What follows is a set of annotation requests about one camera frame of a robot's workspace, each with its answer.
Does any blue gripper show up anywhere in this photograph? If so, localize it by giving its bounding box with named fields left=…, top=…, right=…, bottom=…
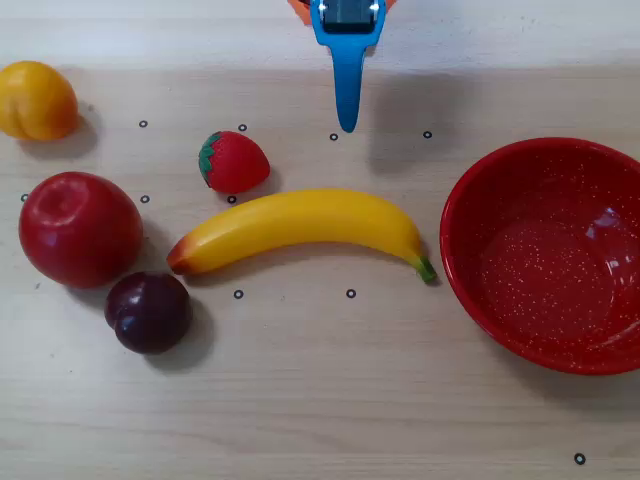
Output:
left=309, top=0, right=388, bottom=135

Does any yellow toy banana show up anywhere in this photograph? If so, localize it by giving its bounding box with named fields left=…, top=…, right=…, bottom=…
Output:
left=165, top=187, right=439, bottom=286

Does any red toy strawberry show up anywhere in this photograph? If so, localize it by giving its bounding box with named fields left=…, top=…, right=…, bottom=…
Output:
left=197, top=130, right=272, bottom=195

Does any yellow orange toy peach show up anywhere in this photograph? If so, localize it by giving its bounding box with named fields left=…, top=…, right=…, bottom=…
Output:
left=0, top=60, right=81, bottom=142

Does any dark purple toy plum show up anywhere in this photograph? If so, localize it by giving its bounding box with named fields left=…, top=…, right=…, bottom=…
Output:
left=103, top=270, right=193, bottom=356

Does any red toy apple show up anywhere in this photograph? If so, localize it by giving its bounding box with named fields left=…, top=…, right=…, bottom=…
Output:
left=18, top=170, right=145, bottom=290

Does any red speckled bowl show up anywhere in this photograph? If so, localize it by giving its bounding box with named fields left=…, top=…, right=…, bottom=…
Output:
left=439, top=137, right=640, bottom=377

